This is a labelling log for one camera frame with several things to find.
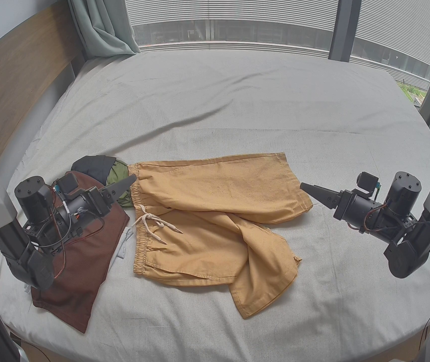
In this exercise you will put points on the green garment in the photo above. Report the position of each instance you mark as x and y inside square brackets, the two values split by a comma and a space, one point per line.
[119, 172]

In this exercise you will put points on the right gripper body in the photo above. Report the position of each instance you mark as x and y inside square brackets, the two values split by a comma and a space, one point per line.
[354, 209]

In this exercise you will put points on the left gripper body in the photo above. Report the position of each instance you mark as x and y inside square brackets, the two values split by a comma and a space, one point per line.
[90, 206]

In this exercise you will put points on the brown shorts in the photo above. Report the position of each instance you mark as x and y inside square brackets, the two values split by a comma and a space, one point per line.
[83, 266]

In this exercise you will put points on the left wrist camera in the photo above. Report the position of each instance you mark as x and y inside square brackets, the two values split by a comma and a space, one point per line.
[67, 185]

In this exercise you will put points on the bed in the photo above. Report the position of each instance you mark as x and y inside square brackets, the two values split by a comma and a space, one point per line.
[237, 104]

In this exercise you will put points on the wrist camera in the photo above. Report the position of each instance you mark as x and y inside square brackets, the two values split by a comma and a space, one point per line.
[67, 185]
[367, 181]

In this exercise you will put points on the window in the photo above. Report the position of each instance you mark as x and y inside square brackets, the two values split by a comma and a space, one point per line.
[237, 32]

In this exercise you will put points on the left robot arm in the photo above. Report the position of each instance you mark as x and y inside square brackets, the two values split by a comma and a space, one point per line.
[30, 198]

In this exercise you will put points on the tan shorts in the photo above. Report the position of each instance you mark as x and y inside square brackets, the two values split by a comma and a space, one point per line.
[215, 217]

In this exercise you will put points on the white garment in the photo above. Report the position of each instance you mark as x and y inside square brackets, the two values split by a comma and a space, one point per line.
[122, 247]

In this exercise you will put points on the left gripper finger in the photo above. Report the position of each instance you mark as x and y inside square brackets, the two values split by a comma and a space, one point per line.
[117, 187]

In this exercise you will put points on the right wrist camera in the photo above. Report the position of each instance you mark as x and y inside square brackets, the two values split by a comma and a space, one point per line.
[367, 181]

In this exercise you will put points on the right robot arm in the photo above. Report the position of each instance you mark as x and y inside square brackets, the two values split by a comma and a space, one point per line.
[407, 194]

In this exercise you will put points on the black garment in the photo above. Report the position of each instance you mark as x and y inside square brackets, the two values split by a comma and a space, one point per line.
[92, 166]

